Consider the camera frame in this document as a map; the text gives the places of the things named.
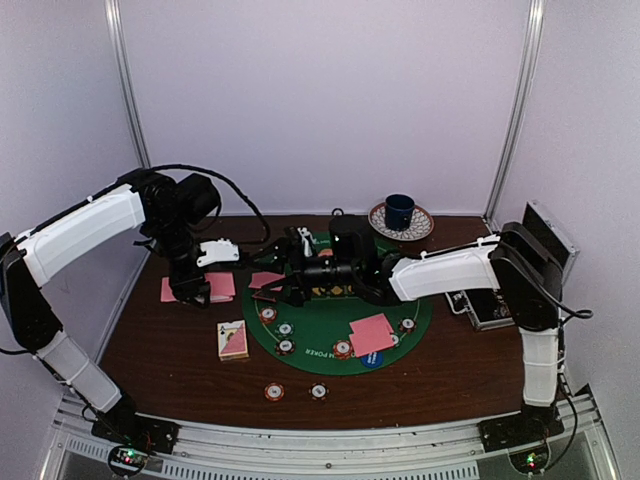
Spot blue small blind button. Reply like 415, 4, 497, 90
360, 352, 384, 369

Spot green chips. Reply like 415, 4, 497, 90
276, 322, 294, 337

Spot aluminium frame post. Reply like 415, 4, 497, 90
483, 0, 546, 229
103, 0, 168, 229

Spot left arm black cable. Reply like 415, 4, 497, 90
139, 163, 271, 244

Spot round green poker mat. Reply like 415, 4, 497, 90
241, 230, 434, 376

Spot orange chips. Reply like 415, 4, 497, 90
333, 340, 353, 360
259, 307, 278, 325

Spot right aluminium frame post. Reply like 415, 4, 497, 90
483, 0, 546, 229

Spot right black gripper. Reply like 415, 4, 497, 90
246, 237, 360, 306

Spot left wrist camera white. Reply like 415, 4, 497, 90
196, 239, 240, 267

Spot aluminium poker chip case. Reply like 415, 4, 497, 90
444, 200, 580, 331

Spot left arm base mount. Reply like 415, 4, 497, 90
91, 416, 180, 454

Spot dark blue mug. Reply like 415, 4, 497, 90
385, 194, 415, 231

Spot left aluminium frame post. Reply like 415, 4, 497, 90
103, 0, 168, 229

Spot red backed card deck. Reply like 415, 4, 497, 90
205, 272, 236, 303

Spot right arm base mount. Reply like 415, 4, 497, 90
478, 413, 564, 453

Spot front aluminium rail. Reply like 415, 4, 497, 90
39, 389, 624, 480

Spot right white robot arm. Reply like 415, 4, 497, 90
243, 214, 563, 442

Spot black red triangular dealer button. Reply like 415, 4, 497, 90
252, 291, 278, 304

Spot patterned ceramic saucer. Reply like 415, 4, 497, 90
367, 203, 434, 242

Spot orange poker chip stack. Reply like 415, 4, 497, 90
264, 382, 285, 402

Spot dark red poker chip stack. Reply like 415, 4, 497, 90
309, 382, 330, 401

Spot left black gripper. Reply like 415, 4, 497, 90
148, 213, 211, 309

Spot dark chips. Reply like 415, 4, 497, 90
398, 318, 417, 334
275, 339, 296, 356

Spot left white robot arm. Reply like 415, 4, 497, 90
1, 169, 221, 444

